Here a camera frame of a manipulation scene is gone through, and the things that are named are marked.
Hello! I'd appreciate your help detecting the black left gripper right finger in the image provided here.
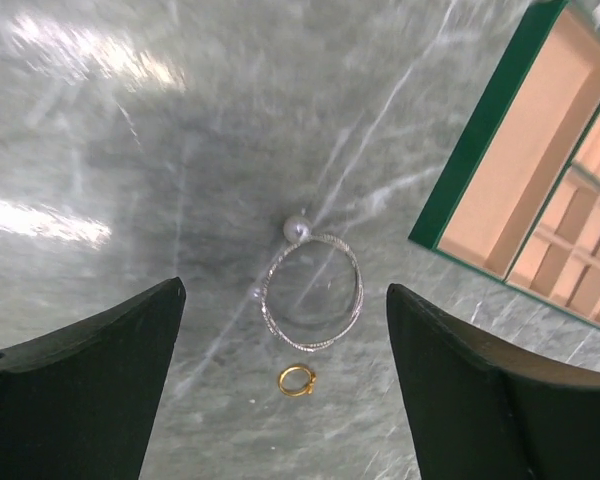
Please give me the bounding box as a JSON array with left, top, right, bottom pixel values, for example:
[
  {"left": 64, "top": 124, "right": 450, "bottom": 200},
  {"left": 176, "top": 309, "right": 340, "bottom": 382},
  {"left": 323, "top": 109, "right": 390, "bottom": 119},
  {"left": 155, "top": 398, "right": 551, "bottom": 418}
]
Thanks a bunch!
[{"left": 386, "top": 284, "right": 600, "bottom": 479}]

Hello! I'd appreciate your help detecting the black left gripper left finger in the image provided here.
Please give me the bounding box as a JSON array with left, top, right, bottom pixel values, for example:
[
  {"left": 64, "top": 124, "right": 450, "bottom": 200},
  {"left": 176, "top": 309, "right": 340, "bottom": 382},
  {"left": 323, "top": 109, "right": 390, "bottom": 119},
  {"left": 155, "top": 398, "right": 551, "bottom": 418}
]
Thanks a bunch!
[{"left": 0, "top": 278, "right": 185, "bottom": 479}]

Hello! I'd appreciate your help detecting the gold ring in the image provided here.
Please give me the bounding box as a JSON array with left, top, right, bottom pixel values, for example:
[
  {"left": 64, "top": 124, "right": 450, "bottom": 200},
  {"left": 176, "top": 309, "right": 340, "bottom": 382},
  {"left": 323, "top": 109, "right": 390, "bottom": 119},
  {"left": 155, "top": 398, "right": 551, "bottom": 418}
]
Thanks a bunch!
[{"left": 278, "top": 364, "right": 319, "bottom": 399}]

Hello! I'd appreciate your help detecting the green jewelry tray insert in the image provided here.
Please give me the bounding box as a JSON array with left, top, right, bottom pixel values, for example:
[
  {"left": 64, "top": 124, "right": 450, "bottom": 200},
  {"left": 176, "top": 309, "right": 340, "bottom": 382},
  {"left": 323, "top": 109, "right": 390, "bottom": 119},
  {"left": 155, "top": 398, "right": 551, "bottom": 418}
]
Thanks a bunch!
[{"left": 409, "top": 1, "right": 600, "bottom": 329}]

